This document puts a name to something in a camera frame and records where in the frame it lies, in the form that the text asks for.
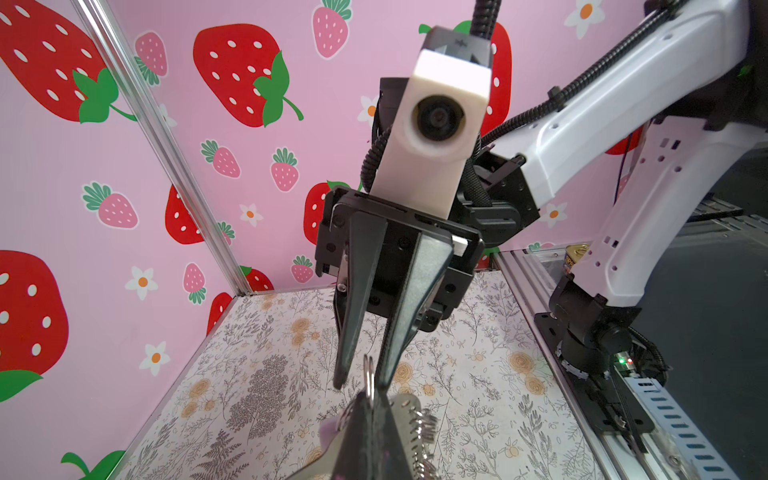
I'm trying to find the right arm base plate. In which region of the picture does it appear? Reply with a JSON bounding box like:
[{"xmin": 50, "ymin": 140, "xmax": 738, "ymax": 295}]
[{"xmin": 534, "ymin": 313, "xmax": 655, "ymax": 434}]

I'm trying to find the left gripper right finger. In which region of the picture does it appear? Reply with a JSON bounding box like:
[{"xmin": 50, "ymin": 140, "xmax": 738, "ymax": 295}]
[{"xmin": 373, "ymin": 392, "xmax": 419, "ymax": 479}]

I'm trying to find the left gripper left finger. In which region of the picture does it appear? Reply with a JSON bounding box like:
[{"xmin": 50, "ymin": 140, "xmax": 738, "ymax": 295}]
[{"xmin": 287, "ymin": 392, "xmax": 376, "ymax": 480}]

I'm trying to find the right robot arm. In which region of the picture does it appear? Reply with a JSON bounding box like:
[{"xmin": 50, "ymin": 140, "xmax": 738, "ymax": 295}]
[{"xmin": 316, "ymin": 1, "xmax": 767, "ymax": 391}]

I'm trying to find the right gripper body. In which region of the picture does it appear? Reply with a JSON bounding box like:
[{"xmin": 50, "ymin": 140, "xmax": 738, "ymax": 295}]
[{"xmin": 315, "ymin": 187, "xmax": 484, "ymax": 332}]

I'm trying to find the keyring with strap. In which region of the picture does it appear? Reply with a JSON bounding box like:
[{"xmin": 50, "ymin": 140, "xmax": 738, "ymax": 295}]
[{"xmin": 312, "ymin": 355, "xmax": 439, "ymax": 479}]

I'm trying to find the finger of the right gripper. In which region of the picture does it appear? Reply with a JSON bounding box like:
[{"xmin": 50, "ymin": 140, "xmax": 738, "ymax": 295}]
[
  {"xmin": 376, "ymin": 234, "xmax": 454, "ymax": 387},
  {"xmin": 333, "ymin": 211, "xmax": 387, "ymax": 389}
]

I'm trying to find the aluminium front rail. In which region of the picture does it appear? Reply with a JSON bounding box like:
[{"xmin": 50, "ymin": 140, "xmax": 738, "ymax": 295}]
[{"xmin": 495, "ymin": 198, "xmax": 767, "ymax": 479}]

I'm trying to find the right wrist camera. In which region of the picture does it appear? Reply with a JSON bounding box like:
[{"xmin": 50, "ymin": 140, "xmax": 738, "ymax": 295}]
[{"xmin": 368, "ymin": 27, "xmax": 492, "ymax": 219}]

